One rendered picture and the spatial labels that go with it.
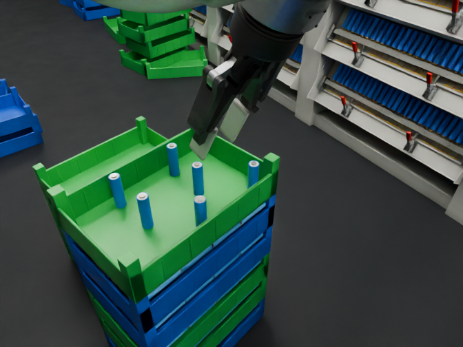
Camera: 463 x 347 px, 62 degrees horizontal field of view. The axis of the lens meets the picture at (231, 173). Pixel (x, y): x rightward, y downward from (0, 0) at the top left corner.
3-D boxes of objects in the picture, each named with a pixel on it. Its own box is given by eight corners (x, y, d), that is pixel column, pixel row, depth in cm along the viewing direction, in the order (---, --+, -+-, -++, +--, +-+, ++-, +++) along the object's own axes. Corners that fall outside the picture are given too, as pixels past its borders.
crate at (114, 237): (198, 146, 78) (196, 112, 73) (277, 193, 68) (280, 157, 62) (60, 226, 61) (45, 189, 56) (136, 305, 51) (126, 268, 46)
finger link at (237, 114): (233, 98, 53) (236, 97, 54) (218, 129, 59) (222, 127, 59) (247, 113, 53) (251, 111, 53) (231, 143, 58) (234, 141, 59)
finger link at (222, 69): (263, 52, 42) (236, 55, 37) (239, 89, 45) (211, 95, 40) (249, 38, 42) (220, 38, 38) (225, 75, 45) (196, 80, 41)
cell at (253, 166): (251, 186, 68) (253, 158, 64) (259, 191, 67) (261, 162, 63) (244, 191, 67) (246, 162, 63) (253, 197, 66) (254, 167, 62)
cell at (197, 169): (199, 188, 68) (197, 158, 64) (206, 193, 67) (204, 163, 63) (191, 193, 67) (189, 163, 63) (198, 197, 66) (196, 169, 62)
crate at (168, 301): (200, 177, 83) (198, 146, 78) (273, 224, 73) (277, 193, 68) (73, 258, 66) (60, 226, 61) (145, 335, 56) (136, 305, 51)
